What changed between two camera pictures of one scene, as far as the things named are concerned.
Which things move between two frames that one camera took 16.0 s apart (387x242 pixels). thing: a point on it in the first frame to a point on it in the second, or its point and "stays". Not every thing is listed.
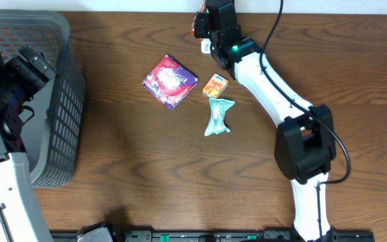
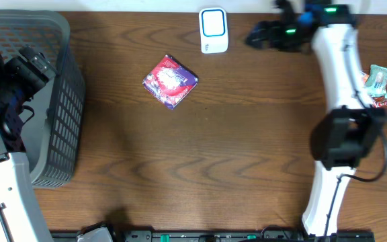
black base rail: x=220 y=235 stays
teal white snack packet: x=218 y=107 to x=376 y=85
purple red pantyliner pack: x=170 y=82 stays
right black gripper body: x=203 y=29 to x=285 y=37
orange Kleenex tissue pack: x=216 y=86 to x=365 y=78
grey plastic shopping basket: x=54 y=137 stays
